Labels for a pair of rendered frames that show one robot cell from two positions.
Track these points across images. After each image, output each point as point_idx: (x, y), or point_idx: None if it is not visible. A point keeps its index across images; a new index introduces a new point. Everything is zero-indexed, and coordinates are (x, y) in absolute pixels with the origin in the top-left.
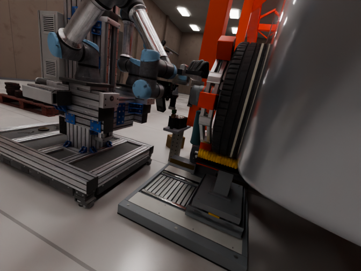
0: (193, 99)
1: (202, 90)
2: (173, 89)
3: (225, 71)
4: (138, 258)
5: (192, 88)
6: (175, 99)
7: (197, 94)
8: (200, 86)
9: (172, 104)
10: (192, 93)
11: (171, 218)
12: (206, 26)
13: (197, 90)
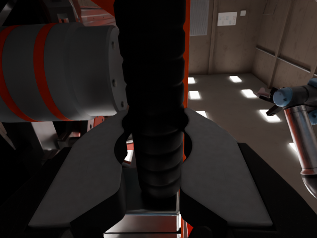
0: (84, 67)
1: (61, 116)
2: (158, 170)
3: (34, 169)
4: None
5: (112, 111)
6: (126, 93)
7: (67, 96)
8: (88, 120)
9: (139, 38)
10: (100, 95)
11: None
12: (184, 153)
13: (86, 110)
